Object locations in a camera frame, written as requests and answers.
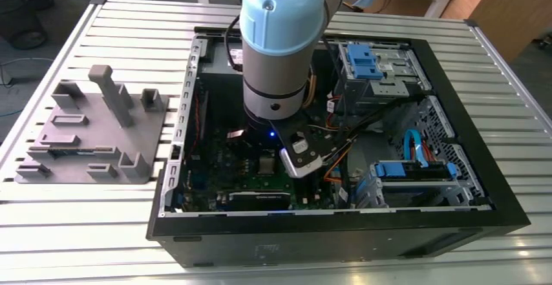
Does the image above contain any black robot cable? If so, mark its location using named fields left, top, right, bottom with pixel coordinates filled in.
left=223, top=15, right=246, bottom=76

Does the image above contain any silver CPU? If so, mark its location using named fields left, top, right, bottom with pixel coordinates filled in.
left=258, top=156, right=278, bottom=174

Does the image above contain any black cable bundle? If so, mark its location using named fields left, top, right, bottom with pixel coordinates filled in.
left=327, top=92, right=432, bottom=166

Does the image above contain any grey power supply unit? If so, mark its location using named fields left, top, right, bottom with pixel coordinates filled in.
left=199, top=41, right=247, bottom=121

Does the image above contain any black graphics card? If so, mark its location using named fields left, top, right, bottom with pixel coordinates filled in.
left=227, top=189, right=294, bottom=211

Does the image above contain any red black twisted wire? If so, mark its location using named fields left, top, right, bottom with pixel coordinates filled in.
left=195, top=89, right=204, bottom=145

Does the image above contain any silver optical drive cage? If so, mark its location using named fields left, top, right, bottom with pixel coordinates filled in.
left=335, top=41, right=434, bottom=115

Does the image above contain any yellow wire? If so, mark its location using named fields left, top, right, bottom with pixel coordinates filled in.
left=302, top=73, right=319, bottom=110

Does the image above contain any blue plastic drive bracket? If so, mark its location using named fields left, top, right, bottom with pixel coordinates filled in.
left=346, top=44, right=386, bottom=81

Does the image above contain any blue disk carrier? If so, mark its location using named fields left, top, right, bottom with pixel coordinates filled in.
left=374, top=161, right=459, bottom=183

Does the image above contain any orange wire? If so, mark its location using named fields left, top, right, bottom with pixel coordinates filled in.
left=322, top=154, right=348, bottom=184

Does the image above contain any CPU socket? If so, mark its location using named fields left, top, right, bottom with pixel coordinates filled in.
left=255, top=151, right=283, bottom=179

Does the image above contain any black PC case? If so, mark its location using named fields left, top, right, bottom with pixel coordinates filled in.
left=146, top=25, right=532, bottom=269

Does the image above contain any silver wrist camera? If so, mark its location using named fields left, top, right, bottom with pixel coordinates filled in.
left=270, top=120, right=334, bottom=180

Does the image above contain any green motherboard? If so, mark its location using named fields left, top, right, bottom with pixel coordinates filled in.
left=178, top=125, right=343, bottom=212

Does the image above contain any wooden cabinet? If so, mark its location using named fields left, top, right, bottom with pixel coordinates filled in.
left=468, top=0, right=552, bottom=63

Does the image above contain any green RAM stick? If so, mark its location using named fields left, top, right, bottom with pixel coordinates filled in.
left=46, top=147, right=96, bottom=157

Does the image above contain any silver hard disk cage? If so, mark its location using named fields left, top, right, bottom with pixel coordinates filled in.
left=354, top=160, right=491, bottom=209

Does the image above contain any blue data wire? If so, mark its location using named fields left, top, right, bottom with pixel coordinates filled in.
left=404, top=129, right=434, bottom=169

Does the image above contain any black RAM stick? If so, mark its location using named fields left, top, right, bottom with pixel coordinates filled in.
left=311, top=168, right=324, bottom=202

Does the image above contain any red data wire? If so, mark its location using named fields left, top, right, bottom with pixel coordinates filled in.
left=420, top=134, right=439, bottom=167

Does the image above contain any grey parts rack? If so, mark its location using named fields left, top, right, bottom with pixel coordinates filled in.
left=14, top=64, right=170, bottom=185

